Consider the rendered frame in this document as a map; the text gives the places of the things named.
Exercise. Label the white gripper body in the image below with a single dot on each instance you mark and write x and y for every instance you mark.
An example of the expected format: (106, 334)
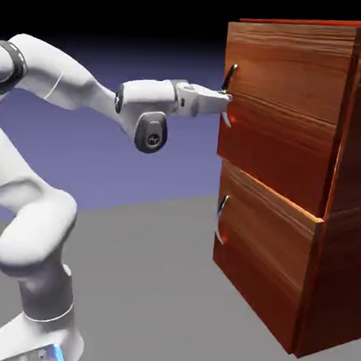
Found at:
(209, 102)

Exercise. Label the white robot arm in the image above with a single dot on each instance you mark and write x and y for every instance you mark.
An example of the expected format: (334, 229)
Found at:
(36, 196)

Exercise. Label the large wooden cabinet door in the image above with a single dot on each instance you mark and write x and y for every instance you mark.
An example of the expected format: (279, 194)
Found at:
(279, 114)

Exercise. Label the small wooden cabinet door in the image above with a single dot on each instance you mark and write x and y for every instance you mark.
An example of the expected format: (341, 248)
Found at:
(264, 238)

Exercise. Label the reddish wooden cabinet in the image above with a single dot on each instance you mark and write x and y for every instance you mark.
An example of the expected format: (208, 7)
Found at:
(341, 177)

